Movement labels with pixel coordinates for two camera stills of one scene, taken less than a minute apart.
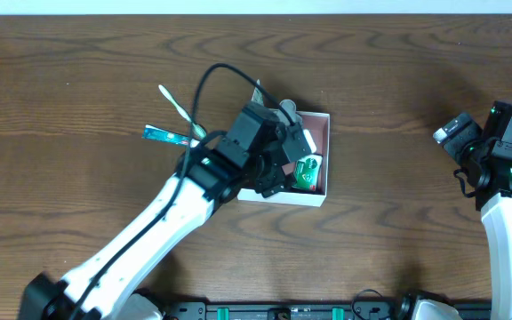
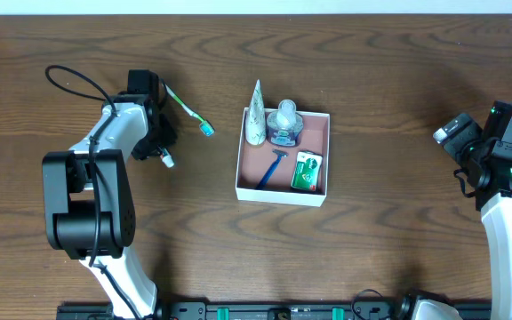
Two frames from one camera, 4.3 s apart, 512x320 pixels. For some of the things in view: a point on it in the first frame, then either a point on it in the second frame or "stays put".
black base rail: (294, 310) stays put
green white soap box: (307, 172) stays put
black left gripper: (271, 175) → (163, 132)
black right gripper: (463, 139) stays put
